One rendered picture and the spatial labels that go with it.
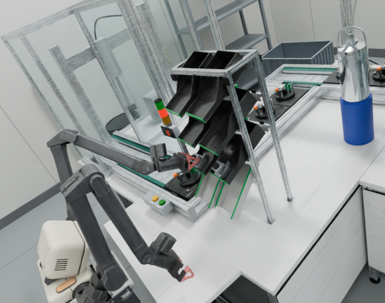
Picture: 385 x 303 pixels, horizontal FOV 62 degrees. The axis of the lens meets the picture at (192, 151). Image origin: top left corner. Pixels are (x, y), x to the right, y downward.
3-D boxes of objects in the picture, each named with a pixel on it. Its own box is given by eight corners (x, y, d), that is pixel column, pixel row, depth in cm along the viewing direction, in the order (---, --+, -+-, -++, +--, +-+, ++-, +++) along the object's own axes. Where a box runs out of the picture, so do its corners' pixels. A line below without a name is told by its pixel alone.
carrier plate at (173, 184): (189, 201, 176) (188, 198, 175) (164, 188, 194) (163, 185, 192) (218, 175, 186) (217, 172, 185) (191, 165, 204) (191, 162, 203)
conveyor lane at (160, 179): (195, 212, 180) (189, 199, 175) (123, 173, 243) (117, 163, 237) (227, 181, 193) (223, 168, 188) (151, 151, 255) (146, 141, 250)
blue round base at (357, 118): (366, 148, 176) (364, 105, 162) (339, 142, 187) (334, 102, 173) (379, 132, 183) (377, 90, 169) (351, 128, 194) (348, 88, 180)
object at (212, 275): (178, 333, 130) (175, 329, 129) (105, 228, 201) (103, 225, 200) (292, 226, 154) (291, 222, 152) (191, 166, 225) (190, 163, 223)
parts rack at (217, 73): (271, 225, 155) (226, 73, 114) (218, 200, 182) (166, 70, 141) (295, 197, 164) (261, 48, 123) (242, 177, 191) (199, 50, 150)
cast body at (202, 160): (200, 171, 153) (191, 163, 149) (195, 168, 157) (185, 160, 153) (209, 156, 154) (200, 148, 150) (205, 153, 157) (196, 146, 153)
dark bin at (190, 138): (194, 148, 141) (183, 140, 137) (180, 140, 152) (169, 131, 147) (230, 97, 143) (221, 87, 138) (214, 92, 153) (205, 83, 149)
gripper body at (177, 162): (176, 151, 152) (162, 154, 148) (187, 157, 143) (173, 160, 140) (176, 164, 154) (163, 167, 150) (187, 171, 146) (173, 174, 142)
